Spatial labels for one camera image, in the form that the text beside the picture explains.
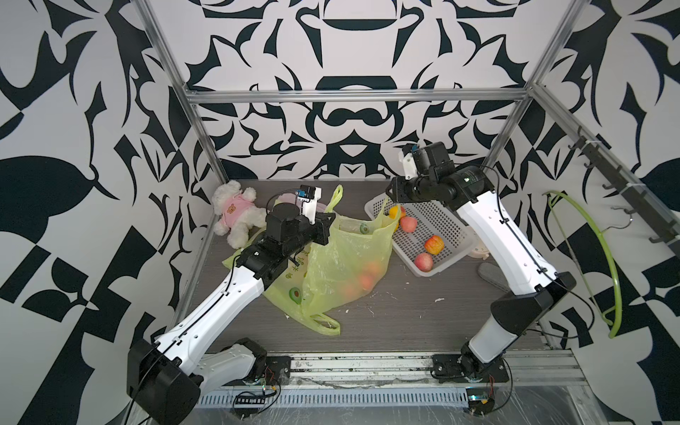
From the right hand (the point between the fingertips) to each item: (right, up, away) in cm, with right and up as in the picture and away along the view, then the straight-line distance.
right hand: (390, 185), depth 74 cm
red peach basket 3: (-11, -32, +8) cm, 35 cm away
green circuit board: (+23, -58, -3) cm, 62 cm away
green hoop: (+49, -35, -12) cm, 61 cm away
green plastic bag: (-30, -32, +12) cm, 46 cm away
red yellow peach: (+19, -19, +20) cm, 33 cm away
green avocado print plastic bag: (-11, -20, +4) cm, 23 cm away
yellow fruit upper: (+6, -8, +28) cm, 30 cm away
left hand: (-16, -7, -1) cm, 18 cm away
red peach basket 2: (-3, -27, +17) cm, 32 cm away
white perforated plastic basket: (+20, -17, +28) cm, 38 cm away
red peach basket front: (+14, -24, +15) cm, 32 cm away
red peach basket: (+11, -12, +26) cm, 30 cm away
